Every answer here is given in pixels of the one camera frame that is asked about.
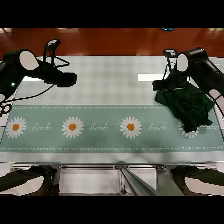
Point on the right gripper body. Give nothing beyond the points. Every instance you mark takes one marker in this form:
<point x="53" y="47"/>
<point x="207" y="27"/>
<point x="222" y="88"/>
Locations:
<point x="166" y="84"/>

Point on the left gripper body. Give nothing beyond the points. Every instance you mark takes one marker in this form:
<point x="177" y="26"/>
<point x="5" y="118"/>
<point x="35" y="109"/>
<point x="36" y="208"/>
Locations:
<point x="65" y="79"/>

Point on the dark green T-shirt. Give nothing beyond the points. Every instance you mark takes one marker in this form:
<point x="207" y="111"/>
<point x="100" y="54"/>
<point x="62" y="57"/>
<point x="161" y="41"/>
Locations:
<point x="188" y="105"/>

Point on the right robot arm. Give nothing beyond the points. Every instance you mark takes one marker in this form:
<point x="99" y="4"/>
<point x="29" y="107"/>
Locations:
<point x="203" y="68"/>

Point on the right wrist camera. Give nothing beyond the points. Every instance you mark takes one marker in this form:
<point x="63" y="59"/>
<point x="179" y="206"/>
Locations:
<point x="170" y="52"/>

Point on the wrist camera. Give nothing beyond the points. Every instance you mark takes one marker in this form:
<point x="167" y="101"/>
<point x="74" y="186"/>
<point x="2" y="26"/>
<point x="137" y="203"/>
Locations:
<point x="170" y="52"/>
<point x="52" y="44"/>

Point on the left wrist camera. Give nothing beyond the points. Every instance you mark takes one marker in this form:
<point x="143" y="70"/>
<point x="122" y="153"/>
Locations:
<point x="52" y="44"/>

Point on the silver frame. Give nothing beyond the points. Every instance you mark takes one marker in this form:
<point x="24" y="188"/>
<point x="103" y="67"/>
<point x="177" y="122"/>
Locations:
<point x="100" y="180"/>

